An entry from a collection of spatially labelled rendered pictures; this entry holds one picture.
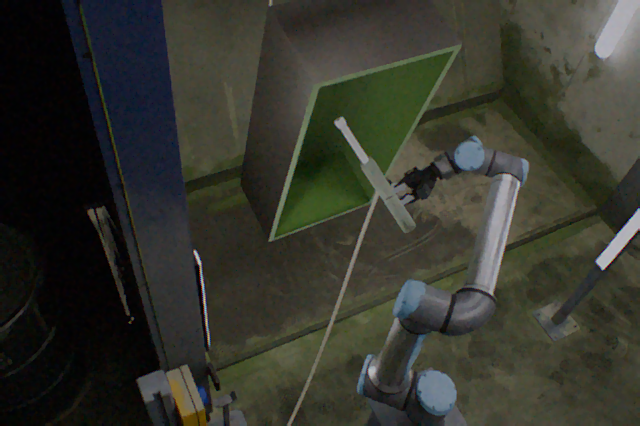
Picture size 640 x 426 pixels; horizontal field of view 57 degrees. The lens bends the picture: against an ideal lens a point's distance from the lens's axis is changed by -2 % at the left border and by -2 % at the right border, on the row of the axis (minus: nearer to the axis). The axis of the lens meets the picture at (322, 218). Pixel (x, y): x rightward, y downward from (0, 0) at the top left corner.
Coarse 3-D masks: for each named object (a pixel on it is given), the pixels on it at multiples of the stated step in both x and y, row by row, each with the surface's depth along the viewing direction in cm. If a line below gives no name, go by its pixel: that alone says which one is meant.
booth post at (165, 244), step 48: (96, 0) 107; (144, 0) 111; (96, 48) 114; (144, 48) 119; (96, 96) 122; (144, 96) 128; (96, 144) 140; (144, 144) 138; (144, 192) 150; (144, 240) 164; (144, 288) 182; (192, 288) 194; (192, 336) 219
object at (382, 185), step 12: (336, 120) 198; (348, 132) 199; (360, 156) 203; (372, 168) 204; (372, 180) 206; (384, 180) 206; (384, 192) 208; (396, 204) 210; (396, 216) 212; (408, 216) 212; (408, 228) 212
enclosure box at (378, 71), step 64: (320, 0) 207; (384, 0) 213; (320, 64) 194; (384, 64) 200; (448, 64) 220; (256, 128) 253; (320, 128) 294; (384, 128) 279; (256, 192) 284; (320, 192) 313
